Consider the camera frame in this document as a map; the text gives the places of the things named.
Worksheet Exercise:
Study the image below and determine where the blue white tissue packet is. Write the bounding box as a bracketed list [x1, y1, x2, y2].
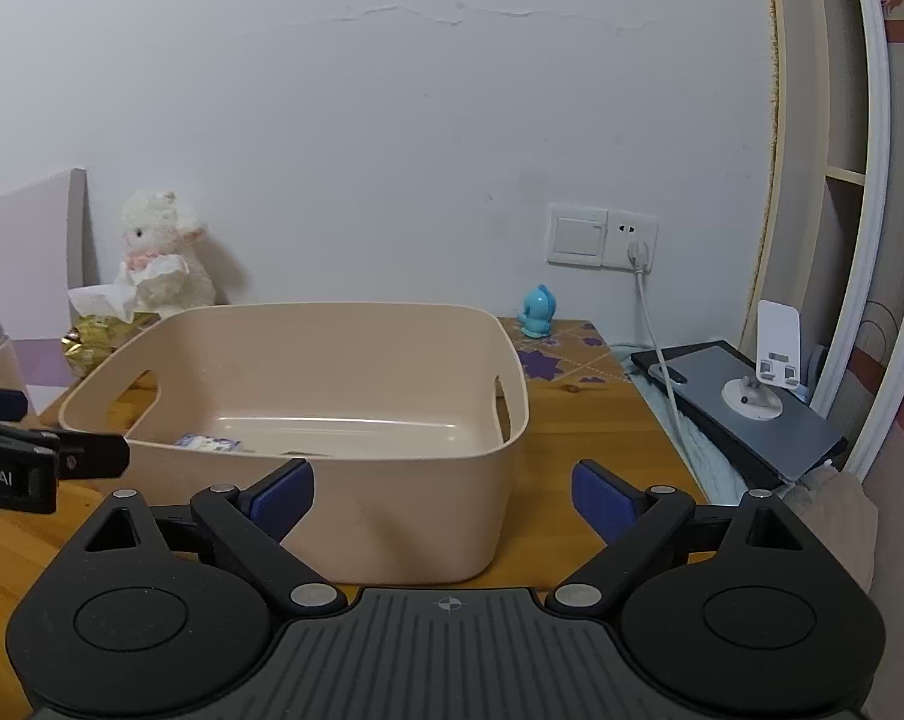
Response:
[175, 433, 242, 454]

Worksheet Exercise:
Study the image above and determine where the grey cloth bundle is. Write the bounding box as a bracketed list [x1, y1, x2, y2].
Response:
[783, 463, 878, 593]

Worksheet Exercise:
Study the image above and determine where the purple headboard panel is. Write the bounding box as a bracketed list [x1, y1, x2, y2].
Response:
[0, 167, 88, 411]

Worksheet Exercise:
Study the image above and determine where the gold tissue pack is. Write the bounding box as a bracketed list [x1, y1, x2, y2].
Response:
[61, 255, 190, 379]

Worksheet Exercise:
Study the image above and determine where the grey laptop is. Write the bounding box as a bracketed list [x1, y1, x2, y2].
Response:
[630, 340, 847, 489]

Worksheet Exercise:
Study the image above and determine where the white plush lamb toy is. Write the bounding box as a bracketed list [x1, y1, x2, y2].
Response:
[116, 190, 216, 319]

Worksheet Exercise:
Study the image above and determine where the white phone stand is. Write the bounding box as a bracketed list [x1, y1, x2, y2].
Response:
[722, 299, 801, 422]

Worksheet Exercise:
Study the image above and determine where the beige plastic storage bin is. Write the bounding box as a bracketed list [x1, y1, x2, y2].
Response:
[58, 302, 530, 585]

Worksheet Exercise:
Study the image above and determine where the blue toy figurine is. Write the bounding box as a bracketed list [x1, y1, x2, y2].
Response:
[518, 284, 557, 340]

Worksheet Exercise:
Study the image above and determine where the white charging cable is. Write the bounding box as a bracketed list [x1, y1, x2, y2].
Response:
[626, 239, 709, 496]

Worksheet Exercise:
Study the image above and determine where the white wall switch socket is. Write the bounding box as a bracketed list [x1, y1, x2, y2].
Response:
[545, 203, 658, 273]

